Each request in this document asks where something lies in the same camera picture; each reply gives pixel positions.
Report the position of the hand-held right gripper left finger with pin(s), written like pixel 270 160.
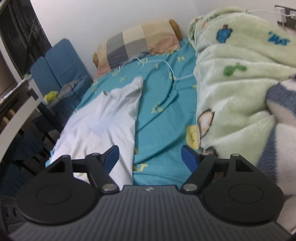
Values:
pixel 111 157

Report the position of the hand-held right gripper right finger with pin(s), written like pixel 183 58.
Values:
pixel 189 157

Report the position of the white shirt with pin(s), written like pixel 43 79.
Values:
pixel 104 120

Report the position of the teal printed bed sheet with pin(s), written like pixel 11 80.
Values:
pixel 161 129

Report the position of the green fleece blanket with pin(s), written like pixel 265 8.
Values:
pixel 231 92

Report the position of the grey cloth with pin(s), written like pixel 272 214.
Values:
pixel 74 87

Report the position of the green plush toy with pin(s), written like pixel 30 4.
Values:
pixel 50 96

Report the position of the dark blue covered stool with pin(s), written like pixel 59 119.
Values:
pixel 20 148

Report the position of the dark table with white edge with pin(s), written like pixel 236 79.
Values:
pixel 18 120

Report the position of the blue white striped blanket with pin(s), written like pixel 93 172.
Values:
pixel 284 120

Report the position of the blue covered chair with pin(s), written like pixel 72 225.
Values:
pixel 67 60
pixel 40 69

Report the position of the plaid pillow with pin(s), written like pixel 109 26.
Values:
pixel 138 44

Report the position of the brown pillow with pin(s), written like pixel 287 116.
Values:
pixel 177 29

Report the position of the dark window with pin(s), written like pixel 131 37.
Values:
pixel 20 34

